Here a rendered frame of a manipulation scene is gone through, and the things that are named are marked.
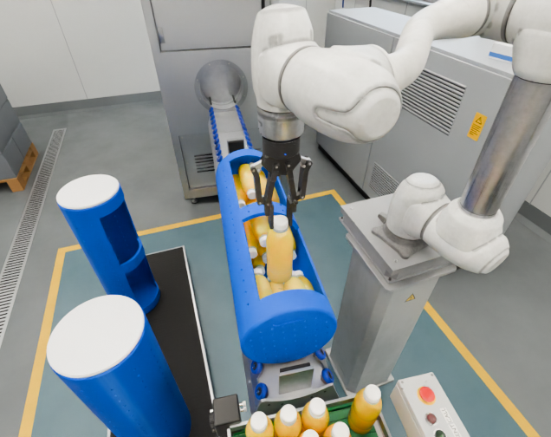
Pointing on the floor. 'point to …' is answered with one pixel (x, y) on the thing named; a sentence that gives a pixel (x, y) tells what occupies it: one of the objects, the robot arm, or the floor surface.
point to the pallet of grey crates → (4, 139)
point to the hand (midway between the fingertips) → (280, 213)
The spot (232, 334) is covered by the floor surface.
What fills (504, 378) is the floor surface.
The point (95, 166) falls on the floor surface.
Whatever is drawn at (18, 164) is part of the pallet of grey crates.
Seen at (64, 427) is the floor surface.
